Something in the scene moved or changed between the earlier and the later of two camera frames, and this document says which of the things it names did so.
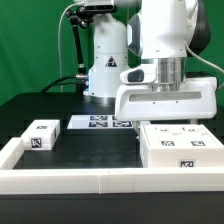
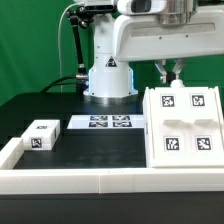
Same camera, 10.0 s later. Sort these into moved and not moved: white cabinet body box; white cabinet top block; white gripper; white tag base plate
Moved: white gripper
Not moved: white cabinet body box; white tag base plate; white cabinet top block
